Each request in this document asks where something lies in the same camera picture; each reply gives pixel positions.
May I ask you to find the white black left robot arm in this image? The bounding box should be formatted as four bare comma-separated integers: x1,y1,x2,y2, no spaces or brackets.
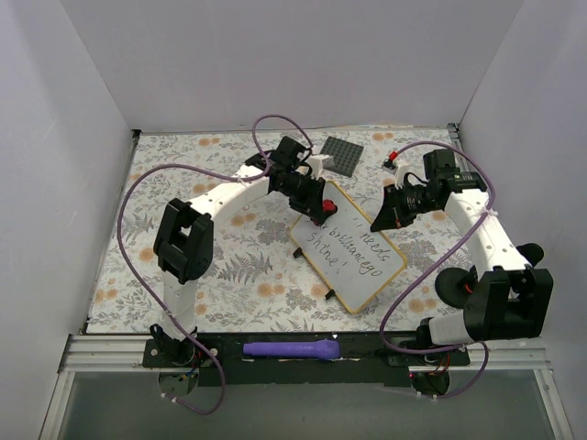
150,137,338,367

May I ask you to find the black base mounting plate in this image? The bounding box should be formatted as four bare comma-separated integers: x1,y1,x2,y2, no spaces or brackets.
142,332,470,393

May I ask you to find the red black felt eraser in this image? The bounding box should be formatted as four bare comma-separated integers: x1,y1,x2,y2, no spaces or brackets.
322,199,338,216

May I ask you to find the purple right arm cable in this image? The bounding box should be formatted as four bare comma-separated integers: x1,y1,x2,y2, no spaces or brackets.
379,140,499,399

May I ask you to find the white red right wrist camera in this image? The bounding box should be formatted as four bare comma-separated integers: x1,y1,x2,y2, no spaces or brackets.
382,151,411,189

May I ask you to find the purple marker pen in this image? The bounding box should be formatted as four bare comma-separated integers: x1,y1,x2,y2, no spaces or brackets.
243,339,340,360

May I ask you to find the aluminium frame rail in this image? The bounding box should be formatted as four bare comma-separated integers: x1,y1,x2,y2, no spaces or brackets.
58,333,157,373

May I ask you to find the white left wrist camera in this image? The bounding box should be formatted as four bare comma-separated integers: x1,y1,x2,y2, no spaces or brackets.
305,154,334,178

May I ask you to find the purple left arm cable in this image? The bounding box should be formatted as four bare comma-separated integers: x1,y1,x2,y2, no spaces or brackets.
116,114,316,416

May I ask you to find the black round stand base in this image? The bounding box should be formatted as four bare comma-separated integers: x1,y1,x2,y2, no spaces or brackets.
435,266,478,309

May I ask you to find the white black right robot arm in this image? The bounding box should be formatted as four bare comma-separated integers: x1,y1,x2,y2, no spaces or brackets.
371,142,554,365

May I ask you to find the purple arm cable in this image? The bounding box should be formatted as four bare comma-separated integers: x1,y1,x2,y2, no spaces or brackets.
379,140,499,399
116,114,316,416

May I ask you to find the dark grey studded baseplate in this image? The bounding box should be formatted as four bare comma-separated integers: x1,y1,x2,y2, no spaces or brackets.
320,137,364,178

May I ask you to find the yellow framed small whiteboard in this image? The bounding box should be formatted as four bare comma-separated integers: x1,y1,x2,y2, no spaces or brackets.
290,181,407,314

